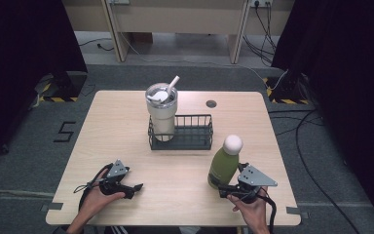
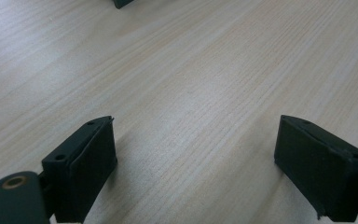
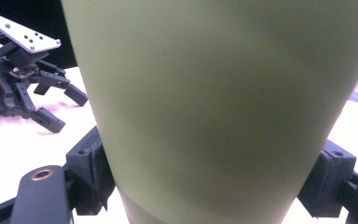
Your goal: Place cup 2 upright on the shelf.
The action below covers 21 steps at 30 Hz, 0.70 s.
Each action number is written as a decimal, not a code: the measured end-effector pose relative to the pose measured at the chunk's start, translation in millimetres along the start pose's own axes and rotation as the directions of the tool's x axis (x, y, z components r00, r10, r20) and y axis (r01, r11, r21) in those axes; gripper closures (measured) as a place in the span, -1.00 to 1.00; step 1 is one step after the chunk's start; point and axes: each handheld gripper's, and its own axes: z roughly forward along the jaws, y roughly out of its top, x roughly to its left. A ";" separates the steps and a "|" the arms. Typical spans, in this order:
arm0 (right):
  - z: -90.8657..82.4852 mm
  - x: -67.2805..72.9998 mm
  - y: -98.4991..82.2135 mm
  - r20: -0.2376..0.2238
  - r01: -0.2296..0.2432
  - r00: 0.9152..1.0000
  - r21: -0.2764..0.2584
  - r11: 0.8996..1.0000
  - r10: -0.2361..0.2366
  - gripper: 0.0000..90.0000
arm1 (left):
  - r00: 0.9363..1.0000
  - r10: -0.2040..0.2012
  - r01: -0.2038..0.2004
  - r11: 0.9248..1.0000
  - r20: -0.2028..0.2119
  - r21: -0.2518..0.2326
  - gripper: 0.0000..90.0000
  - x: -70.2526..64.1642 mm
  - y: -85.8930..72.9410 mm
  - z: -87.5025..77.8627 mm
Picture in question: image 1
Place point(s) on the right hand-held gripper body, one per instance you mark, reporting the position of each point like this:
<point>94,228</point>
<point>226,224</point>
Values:
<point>254,178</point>

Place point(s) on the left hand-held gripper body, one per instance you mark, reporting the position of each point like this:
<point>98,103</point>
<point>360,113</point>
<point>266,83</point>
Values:
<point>117,170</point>

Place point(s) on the green bottle with white cap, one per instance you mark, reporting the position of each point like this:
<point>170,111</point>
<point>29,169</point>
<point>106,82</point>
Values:
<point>223,165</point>

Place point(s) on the white tumbler with straw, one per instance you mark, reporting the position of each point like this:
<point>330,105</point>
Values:
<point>162,113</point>

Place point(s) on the person's right hand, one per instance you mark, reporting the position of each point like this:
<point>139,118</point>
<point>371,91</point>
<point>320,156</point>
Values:
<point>251,214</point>

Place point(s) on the person's left hand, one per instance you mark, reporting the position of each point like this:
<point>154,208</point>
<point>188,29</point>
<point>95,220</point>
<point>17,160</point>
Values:
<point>94,203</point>

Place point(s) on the person's dark striped pants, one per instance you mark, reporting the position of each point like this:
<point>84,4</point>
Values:
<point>142,230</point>

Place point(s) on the grey tape strip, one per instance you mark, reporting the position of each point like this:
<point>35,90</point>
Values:
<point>54,206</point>
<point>297,212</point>

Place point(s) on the grey round table grommet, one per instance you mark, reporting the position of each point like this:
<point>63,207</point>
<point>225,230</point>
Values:
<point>211,104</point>

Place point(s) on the black stand base striped tape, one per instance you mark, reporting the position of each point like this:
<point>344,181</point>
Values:
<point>65,87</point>
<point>289,91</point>

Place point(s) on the black curtain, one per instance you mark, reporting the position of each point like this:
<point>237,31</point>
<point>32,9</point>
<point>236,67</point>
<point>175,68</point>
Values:
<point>19,65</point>
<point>350,81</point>

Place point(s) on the beige wooden desk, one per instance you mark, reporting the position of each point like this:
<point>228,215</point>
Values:
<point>175,16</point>

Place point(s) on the white wall socket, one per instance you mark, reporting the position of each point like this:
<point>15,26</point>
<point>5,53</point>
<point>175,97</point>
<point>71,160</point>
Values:
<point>262,2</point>

